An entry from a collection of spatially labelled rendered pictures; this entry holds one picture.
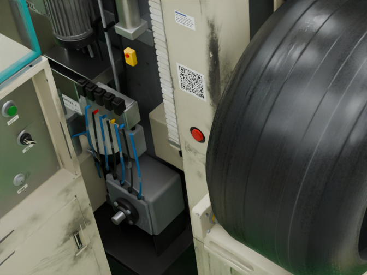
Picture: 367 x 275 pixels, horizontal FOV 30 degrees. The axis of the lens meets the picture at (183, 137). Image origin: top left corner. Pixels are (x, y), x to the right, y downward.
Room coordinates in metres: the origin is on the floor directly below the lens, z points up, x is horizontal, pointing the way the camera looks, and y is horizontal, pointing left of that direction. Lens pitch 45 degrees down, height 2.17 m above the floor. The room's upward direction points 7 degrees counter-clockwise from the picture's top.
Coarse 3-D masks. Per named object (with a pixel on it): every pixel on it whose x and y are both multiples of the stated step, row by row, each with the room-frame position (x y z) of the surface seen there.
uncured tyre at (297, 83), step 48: (288, 0) 1.04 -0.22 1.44; (336, 0) 0.97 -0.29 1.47; (288, 48) 0.89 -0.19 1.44; (336, 48) 0.86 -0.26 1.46; (240, 96) 0.85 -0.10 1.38; (288, 96) 0.81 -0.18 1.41; (336, 96) 0.78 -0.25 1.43; (240, 144) 0.80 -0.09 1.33; (288, 144) 0.75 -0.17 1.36; (336, 144) 0.72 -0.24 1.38; (240, 192) 0.76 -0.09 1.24; (288, 192) 0.71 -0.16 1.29; (336, 192) 0.68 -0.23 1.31; (240, 240) 0.78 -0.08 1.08; (288, 240) 0.68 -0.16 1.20; (336, 240) 0.66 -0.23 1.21
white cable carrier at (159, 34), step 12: (156, 0) 1.16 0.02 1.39; (156, 12) 1.16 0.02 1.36; (156, 24) 1.17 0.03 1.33; (156, 36) 1.17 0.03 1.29; (156, 48) 1.18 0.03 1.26; (168, 60) 1.16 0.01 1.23; (168, 72) 1.16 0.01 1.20; (168, 84) 1.16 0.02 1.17; (168, 96) 1.17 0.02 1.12; (168, 108) 1.17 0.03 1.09; (168, 120) 1.17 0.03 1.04; (180, 144) 1.16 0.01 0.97
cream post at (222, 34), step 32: (192, 0) 1.08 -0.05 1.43; (224, 0) 1.08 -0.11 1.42; (192, 32) 1.08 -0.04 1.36; (224, 32) 1.08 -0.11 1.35; (192, 64) 1.09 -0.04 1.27; (224, 64) 1.07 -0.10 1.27; (192, 96) 1.10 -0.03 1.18; (192, 128) 1.11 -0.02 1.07; (192, 160) 1.11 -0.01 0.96; (192, 192) 1.12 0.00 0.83; (192, 224) 1.13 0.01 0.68
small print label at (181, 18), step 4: (176, 12) 1.11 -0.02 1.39; (176, 16) 1.11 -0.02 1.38; (180, 16) 1.10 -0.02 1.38; (184, 16) 1.09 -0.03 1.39; (188, 16) 1.09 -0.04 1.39; (176, 20) 1.11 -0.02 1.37; (180, 20) 1.10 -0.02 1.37; (184, 20) 1.10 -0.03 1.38; (188, 20) 1.09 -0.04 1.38; (192, 20) 1.08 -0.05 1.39; (180, 24) 1.10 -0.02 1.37; (184, 24) 1.10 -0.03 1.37; (188, 24) 1.09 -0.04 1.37; (192, 24) 1.08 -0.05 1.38; (192, 28) 1.08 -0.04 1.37
